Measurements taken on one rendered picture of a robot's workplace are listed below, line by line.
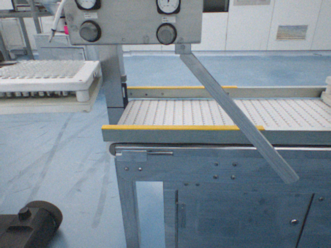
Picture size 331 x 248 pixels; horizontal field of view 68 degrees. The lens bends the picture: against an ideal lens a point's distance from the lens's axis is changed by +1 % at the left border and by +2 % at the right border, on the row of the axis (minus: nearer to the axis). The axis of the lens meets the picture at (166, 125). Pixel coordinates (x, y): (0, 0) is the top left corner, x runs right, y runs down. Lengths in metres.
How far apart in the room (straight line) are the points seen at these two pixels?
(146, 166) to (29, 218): 0.85
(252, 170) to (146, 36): 0.37
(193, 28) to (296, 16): 5.45
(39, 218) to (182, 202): 0.80
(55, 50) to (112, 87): 2.47
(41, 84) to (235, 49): 5.25
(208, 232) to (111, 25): 0.61
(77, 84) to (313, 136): 0.50
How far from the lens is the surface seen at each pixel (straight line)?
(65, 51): 3.18
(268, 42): 5.76
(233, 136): 0.53
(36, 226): 1.31
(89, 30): 0.42
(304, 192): 0.73
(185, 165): 0.56
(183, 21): 0.42
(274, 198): 0.73
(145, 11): 0.42
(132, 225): 1.15
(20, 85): 0.61
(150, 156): 0.55
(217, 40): 5.61
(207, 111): 0.68
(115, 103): 0.82
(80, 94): 0.58
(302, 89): 0.84
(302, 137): 0.57
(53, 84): 0.58
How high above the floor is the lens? 1.07
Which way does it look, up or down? 27 degrees down
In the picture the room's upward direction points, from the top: 1 degrees counter-clockwise
